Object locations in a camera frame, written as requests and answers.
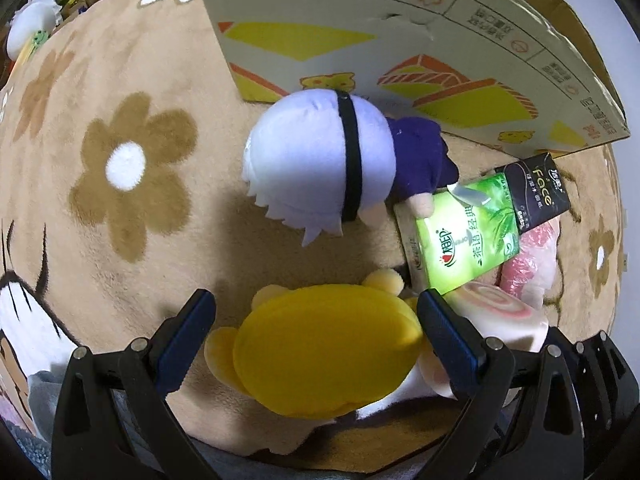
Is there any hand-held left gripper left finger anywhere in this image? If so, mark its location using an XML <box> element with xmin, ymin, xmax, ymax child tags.
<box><xmin>50</xmin><ymin>288</ymin><xmax>222</xmax><ymax>480</ymax></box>

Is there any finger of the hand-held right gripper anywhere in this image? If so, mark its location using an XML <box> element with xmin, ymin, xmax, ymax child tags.
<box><xmin>570</xmin><ymin>332</ymin><xmax>637</xmax><ymax>480</ymax></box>

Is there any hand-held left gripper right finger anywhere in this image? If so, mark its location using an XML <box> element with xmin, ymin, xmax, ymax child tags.
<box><xmin>416</xmin><ymin>288</ymin><xmax>586</xmax><ymax>480</ymax></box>

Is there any yellow plush toy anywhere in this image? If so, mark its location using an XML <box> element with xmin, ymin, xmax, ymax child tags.
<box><xmin>204</xmin><ymin>268</ymin><xmax>426</xmax><ymax>420</ymax></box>

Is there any printed cardboard box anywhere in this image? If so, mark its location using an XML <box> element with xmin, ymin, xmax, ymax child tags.
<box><xmin>189</xmin><ymin>0</ymin><xmax>632</xmax><ymax>156</ymax></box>

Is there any pink wrapped soft toy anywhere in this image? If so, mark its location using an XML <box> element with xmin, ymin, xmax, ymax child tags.
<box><xmin>500</xmin><ymin>222</ymin><xmax>560</xmax><ymax>306</ymax></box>

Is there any swiss roll plush toy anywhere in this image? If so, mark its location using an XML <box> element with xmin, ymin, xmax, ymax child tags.
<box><xmin>420</xmin><ymin>281</ymin><xmax>550</xmax><ymax>398</ymax></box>

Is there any green tissue pack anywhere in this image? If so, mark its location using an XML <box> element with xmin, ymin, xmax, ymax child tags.
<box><xmin>394</xmin><ymin>172</ymin><xmax>522</xmax><ymax>295</ymax></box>

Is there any brown flower-print blanket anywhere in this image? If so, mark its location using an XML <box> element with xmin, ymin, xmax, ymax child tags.
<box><xmin>0</xmin><ymin>0</ymin><xmax>632</xmax><ymax>461</ymax></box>

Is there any grey cloth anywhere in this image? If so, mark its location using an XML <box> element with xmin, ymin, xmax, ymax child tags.
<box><xmin>25</xmin><ymin>367</ymin><xmax>501</xmax><ymax>480</ymax></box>

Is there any black tissue pack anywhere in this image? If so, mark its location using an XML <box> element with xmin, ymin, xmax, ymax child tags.
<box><xmin>495</xmin><ymin>152</ymin><xmax>572</xmax><ymax>233</ymax></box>

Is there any white-haired plush doll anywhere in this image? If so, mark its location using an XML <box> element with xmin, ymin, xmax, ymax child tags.
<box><xmin>241</xmin><ymin>89</ymin><xmax>460</xmax><ymax>247</ymax></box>

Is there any white round plush toy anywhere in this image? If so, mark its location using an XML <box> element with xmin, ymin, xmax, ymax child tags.
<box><xmin>6</xmin><ymin>0</ymin><xmax>63</xmax><ymax>58</ymax></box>

